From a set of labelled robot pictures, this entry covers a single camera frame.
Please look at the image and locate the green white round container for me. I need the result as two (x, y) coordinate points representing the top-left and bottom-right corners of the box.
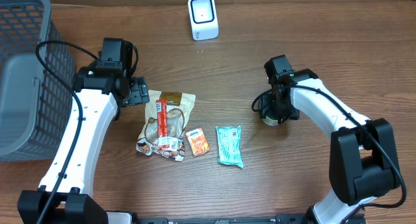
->
(263, 116), (279, 126)

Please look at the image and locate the beige dried food bag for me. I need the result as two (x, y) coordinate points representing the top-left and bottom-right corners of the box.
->
(136, 90), (196, 162)

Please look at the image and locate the red snack stick pack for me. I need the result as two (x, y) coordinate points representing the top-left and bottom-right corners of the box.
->
(155, 99), (169, 149)

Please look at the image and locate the teal wet wipes packet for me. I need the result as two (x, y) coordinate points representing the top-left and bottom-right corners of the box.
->
(216, 125), (244, 169)

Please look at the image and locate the orange tissue packet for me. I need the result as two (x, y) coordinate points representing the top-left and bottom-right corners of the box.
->
(186, 128), (210, 156)

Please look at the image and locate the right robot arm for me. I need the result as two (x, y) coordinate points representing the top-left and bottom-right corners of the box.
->
(254, 68), (407, 223)

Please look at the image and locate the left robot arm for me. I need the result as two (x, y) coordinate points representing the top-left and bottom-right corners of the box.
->
(18, 67), (150, 224)

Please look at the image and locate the white barcode scanner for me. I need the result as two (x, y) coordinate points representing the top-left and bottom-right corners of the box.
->
(188, 0), (219, 41)

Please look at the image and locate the grey plastic mesh basket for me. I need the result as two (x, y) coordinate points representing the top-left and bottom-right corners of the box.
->
(1, 0), (75, 162)

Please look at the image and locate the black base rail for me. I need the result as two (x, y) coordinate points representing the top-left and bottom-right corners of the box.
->
(107, 210), (367, 224)

